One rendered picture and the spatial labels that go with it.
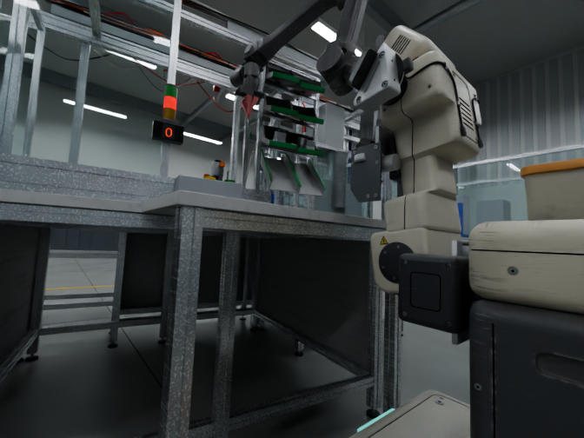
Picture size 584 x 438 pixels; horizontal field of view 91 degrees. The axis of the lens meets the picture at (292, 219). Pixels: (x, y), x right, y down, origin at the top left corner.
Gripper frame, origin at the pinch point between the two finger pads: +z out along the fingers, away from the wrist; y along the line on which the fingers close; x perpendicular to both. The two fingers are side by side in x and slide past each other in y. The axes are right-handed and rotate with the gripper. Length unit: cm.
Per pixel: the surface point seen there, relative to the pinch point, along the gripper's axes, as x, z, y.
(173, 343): 38, 68, 26
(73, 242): -203, 61, 71
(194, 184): 6.1, 30.0, 18.3
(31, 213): 6, 43, 56
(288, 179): -15.3, 17.3, -27.8
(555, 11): -109, -445, -666
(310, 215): 34, 38, -8
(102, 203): 7, 39, 42
